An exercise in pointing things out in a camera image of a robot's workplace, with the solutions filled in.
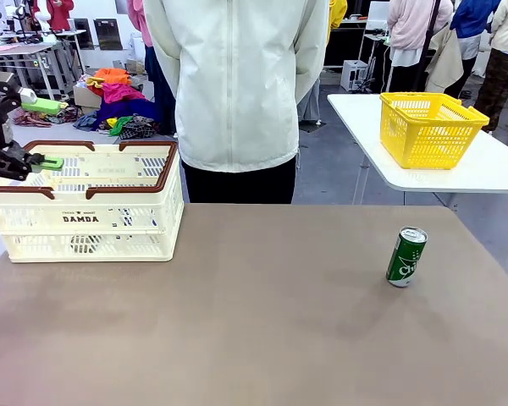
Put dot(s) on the dark green drink can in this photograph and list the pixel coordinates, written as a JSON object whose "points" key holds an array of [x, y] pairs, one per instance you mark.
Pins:
{"points": [[404, 258]]}

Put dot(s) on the cream Damda shopping basket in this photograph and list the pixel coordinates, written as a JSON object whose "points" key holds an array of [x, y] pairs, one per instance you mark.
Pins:
{"points": [[110, 237]]}

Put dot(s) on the yellow plastic basket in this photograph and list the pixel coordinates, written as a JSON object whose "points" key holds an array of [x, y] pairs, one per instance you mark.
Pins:
{"points": [[432, 144]]}

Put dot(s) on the mixed pile of clothes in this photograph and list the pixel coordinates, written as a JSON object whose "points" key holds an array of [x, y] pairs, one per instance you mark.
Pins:
{"points": [[38, 120]]}

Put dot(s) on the grey background work table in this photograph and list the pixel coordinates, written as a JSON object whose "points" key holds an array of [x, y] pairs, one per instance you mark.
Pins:
{"points": [[21, 48]]}

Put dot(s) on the cardboard box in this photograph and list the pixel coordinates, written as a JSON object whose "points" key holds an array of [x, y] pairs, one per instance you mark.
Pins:
{"points": [[86, 98]]}

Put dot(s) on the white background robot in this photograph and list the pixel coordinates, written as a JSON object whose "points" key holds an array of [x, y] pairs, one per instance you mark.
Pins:
{"points": [[48, 36]]}

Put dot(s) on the green cloth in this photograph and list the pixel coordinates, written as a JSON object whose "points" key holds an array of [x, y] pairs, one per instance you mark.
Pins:
{"points": [[119, 124]]}

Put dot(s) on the orange cloth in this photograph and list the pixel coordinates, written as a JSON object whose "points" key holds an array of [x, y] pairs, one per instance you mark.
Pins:
{"points": [[112, 76]]}

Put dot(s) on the magenta cloth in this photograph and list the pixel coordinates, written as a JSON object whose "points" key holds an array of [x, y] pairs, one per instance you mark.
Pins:
{"points": [[120, 91]]}

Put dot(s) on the bystander in red top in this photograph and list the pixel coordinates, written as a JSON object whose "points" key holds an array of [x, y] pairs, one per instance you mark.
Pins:
{"points": [[61, 12]]}

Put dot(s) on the purple cloth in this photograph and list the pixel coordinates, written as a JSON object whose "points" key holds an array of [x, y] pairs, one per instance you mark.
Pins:
{"points": [[127, 109]]}

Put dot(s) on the dark checked cloth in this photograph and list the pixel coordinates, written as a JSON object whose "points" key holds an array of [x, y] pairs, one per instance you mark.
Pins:
{"points": [[139, 127]]}

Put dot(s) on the bystander in pink jacket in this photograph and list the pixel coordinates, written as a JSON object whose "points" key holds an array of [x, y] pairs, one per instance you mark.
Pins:
{"points": [[137, 17]]}

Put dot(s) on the person's cream zip jacket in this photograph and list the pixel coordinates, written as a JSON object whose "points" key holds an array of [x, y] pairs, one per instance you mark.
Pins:
{"points": [[237, 76]]}

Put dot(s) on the person's black trousers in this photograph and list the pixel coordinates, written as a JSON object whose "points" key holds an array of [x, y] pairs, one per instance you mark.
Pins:
{"points": [[237, 184]]}

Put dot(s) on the bystander in blue jeans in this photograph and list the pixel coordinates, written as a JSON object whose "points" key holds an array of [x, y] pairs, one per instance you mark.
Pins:
{"points": [[310, 101]]}

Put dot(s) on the bystander in yellow jacket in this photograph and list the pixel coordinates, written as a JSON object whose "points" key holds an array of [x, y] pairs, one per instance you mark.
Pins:
{"points": [[338, 12]]}

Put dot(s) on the white computer case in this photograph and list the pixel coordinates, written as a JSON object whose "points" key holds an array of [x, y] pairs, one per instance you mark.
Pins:
{"points": [[355, 76]]}

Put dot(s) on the bystander in pink sweater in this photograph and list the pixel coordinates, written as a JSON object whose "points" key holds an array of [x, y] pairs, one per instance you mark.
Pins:
{"points": [[410, 25]]}

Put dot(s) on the beige hanging coat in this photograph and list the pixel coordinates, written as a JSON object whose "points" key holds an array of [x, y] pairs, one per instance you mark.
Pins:
{"points": [[446, 59]]}

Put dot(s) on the bystander in blue top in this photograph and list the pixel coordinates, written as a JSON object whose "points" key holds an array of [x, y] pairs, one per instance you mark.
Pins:
{"points": [[474, 21]]}

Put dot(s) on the white side table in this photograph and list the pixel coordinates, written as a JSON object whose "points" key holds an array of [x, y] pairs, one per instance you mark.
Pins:
{"points": [[482, 169]]}

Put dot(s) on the bystander in camouflage trousers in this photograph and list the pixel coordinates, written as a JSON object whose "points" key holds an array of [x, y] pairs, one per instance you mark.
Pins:
{"points": [[506, 46]]}

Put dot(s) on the grey wall hatch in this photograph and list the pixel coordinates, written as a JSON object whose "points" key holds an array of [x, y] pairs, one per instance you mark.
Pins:
{"points": [[108, 34], [84, 36]]}

